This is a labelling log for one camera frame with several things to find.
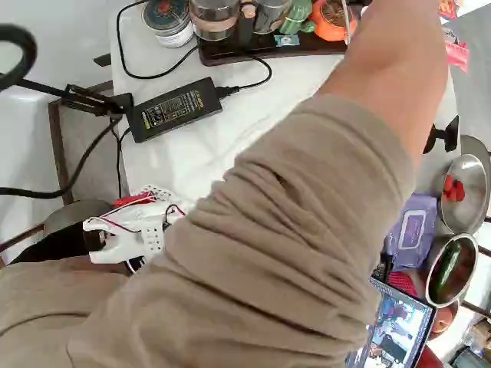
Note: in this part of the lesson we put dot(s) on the red strawberries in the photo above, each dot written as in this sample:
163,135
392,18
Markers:
454,188

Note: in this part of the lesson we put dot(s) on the green cucumber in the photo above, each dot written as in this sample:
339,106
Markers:
445,268

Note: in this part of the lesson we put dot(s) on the white perforated plate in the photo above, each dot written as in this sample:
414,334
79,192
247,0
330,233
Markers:
155,191

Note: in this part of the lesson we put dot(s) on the dark wooden tray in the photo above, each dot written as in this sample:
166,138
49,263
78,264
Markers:
238,53

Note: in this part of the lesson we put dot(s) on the deep steel bowl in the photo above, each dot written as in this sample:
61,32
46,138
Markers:
466,276

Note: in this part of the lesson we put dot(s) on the small black laptop charger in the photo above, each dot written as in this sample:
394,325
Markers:
383,268

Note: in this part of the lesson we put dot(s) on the small blue white packet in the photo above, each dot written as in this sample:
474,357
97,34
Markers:
287,40

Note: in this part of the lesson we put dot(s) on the pink striped packet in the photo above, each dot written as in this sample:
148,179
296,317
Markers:
458,53

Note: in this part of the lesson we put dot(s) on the red mesh cloth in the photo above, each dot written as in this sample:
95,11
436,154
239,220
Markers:
404,283

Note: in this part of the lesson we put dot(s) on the round patterned tin can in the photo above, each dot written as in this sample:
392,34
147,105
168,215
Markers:
167,19

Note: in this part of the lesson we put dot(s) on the red clamp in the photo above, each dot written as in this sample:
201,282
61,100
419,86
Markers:
130,200

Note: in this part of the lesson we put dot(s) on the small black bracket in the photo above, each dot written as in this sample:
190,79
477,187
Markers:
103,60

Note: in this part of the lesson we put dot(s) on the orange persimmon teapot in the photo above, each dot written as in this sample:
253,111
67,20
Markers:
330,25

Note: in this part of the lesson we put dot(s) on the black power adapter brick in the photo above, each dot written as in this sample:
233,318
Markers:
176,109

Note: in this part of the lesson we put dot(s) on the wooden knob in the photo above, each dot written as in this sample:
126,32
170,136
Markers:
248,9

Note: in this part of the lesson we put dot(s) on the red apple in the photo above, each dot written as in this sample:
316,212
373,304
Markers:
442,320

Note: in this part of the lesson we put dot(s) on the grey glass cup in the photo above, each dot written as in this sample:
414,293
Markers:
270,15

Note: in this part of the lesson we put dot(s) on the right forearm khaki sleeve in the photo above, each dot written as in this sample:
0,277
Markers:
287,191

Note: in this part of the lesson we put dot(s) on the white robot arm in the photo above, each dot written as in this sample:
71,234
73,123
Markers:
126,249

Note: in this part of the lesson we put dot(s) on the silver laptop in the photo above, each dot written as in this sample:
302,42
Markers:
399,329

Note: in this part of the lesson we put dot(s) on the wide steel bowl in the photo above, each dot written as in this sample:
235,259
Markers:
470,199

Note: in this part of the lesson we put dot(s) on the black gooseneck camera mount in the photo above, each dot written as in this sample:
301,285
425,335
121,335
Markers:
27,50

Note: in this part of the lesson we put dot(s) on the brown chair frame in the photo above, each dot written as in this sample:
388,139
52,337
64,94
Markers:
57,153

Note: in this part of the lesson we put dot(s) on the wet wipes soft pack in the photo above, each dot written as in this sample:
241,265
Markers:
412,230

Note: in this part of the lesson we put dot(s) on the green cactus figurine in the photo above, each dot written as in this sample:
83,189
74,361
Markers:
297,13

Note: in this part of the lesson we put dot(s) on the grey chair seat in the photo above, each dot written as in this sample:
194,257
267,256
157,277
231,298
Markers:
73,212

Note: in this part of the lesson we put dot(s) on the grey chair back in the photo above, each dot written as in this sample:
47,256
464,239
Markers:
475,147

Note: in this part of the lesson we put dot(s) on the red plastic bag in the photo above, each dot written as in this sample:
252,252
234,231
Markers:
447,7

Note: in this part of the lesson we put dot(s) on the glass jar with brown band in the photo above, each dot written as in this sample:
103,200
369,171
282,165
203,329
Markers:
213,19

